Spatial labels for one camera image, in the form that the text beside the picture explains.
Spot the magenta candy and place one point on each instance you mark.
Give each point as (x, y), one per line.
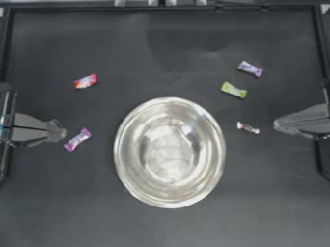
(78, 140)

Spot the black white red candy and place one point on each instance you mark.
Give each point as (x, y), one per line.
(248, 127)

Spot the green candy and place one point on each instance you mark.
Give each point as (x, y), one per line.
(234, 90)

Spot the purple candy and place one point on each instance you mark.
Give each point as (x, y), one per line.
(250, 68)

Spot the steel bowl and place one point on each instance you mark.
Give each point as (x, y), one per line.
(170, 180)

